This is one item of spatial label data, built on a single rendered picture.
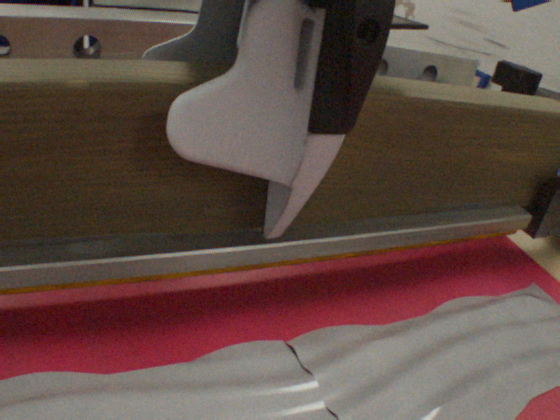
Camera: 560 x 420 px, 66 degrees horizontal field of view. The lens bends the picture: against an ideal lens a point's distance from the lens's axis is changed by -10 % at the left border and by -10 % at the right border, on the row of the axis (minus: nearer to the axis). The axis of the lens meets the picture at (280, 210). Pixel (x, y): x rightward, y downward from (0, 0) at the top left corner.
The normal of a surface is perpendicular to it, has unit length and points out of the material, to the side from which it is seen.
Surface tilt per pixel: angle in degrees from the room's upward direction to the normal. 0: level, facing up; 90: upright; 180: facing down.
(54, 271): 90
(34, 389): 10
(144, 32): 90
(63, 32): 90
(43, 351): 0
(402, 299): 0
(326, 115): 84
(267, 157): 82
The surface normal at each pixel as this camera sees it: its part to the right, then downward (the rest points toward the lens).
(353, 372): 0.48, -0.43
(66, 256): 0.18, -0.85
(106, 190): 0.39, 0.53
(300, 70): -0.91, 0.06
